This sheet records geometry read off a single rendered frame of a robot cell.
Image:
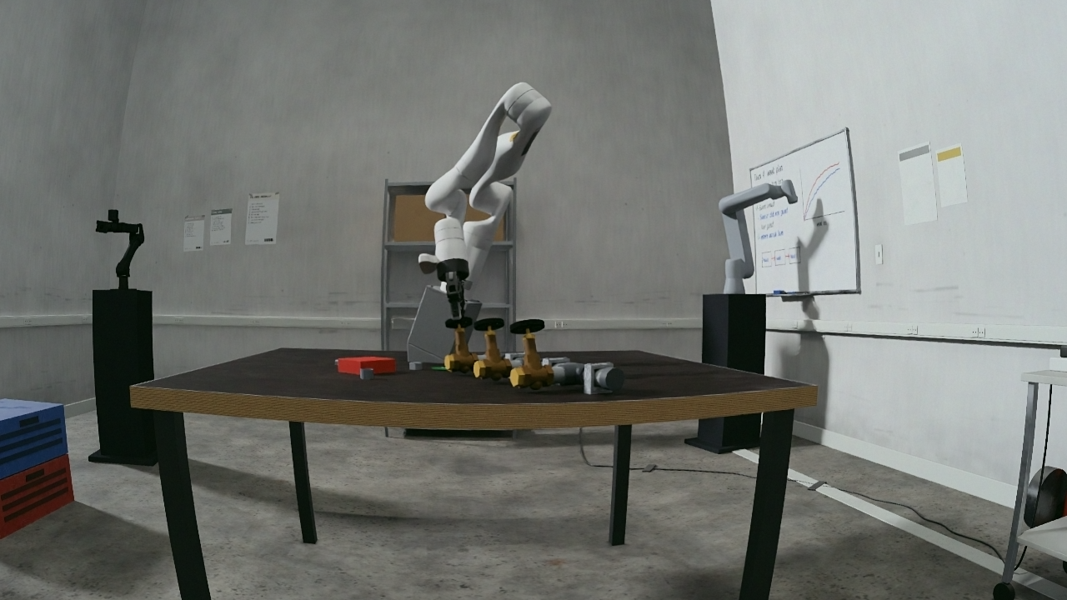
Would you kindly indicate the red rectangular block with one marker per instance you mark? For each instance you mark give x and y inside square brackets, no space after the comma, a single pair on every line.
[379,365]

